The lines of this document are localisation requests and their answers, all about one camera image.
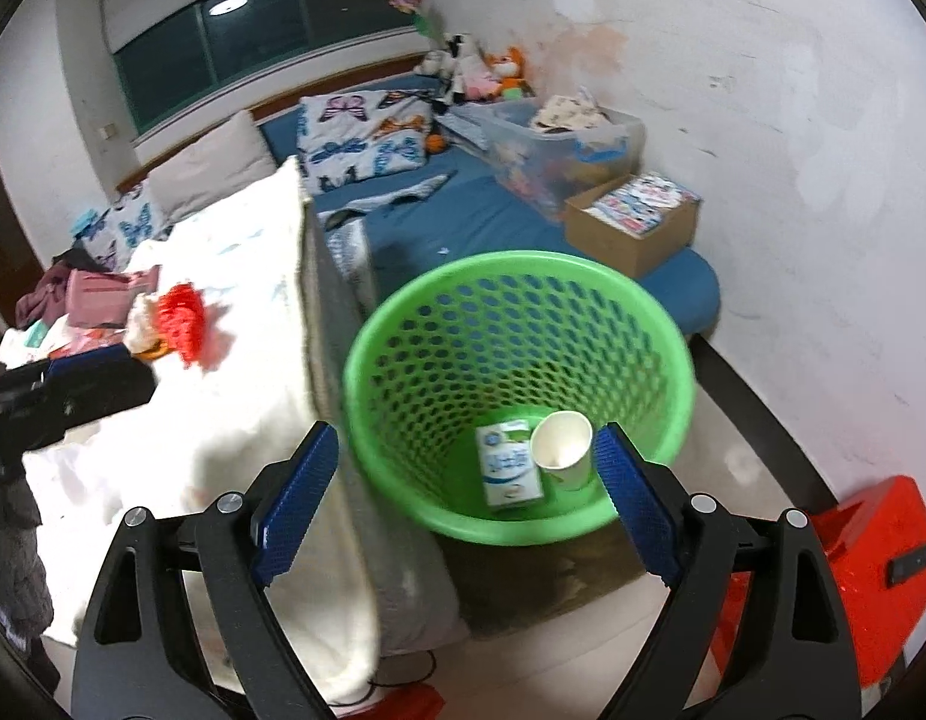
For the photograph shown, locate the dark clothes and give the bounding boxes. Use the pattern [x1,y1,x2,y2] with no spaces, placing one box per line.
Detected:
[13,247,113,327]

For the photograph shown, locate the white milk carton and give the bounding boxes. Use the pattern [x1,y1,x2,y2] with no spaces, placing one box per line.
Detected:
[474,420,545,512]

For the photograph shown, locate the white paper cup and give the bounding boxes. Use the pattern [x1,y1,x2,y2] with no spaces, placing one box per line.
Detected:
[530,410,595,492]

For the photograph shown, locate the stack of printed packets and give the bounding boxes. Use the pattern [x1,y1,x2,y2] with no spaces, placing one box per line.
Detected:
[590,174,700,239]

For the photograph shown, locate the cow plush toy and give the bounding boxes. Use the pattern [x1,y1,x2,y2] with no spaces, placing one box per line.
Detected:
[442,34,485,102]

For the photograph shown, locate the white grey garment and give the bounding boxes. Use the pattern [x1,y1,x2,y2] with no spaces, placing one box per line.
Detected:
[317,172,456,231]

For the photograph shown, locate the orange fox plush toy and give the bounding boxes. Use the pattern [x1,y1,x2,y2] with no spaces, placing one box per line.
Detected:
[484,46,531,100]

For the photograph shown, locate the dark window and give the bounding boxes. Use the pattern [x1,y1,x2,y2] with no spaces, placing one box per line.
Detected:
[99,0,404,136]

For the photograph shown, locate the white quilt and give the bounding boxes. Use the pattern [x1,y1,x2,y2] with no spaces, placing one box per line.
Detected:
[0,156,464,706]

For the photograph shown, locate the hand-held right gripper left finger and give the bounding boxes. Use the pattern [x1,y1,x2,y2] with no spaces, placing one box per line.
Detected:
[71,420,340,720]

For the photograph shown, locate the butterfly print pillow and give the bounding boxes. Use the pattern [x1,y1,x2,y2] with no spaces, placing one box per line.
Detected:
[80,180,172,271]
[296,88,435,182]

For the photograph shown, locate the flower decoration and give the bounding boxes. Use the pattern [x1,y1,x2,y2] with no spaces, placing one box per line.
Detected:
[384,0,441,38]

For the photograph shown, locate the wooden headboard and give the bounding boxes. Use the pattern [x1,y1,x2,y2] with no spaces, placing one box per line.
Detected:
[116,52,434,192]

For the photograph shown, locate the blue bed sheet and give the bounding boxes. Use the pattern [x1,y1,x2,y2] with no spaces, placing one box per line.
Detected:
[253,75,723,338]

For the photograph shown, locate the cardboard box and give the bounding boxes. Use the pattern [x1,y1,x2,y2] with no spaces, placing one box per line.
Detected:
[564,172,702,278]

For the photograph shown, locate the clear plastic storage box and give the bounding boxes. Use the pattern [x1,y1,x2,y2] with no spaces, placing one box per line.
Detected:
[452,97,648,222]

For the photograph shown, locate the red appliance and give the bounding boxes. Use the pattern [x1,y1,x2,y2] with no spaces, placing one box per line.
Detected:
[714,474,926,691]

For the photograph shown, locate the black cable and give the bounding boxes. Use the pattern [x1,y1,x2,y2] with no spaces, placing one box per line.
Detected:
[367,649,439,707]

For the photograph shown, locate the beige pillow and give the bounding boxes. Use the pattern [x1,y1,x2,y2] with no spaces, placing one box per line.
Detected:
[144,111,276,222]

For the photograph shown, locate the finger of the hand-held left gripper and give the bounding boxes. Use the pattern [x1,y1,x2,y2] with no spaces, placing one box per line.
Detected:
[47,349,158,436]

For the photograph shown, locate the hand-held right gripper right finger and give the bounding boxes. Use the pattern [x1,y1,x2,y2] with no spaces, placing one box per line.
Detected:
[594,422,861,720]

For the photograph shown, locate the patterned cloth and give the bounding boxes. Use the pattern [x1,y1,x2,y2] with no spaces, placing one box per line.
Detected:
[530,88,615,134]

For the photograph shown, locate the green plastic basket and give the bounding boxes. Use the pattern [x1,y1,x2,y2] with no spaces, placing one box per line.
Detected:
[343,250,696,547]

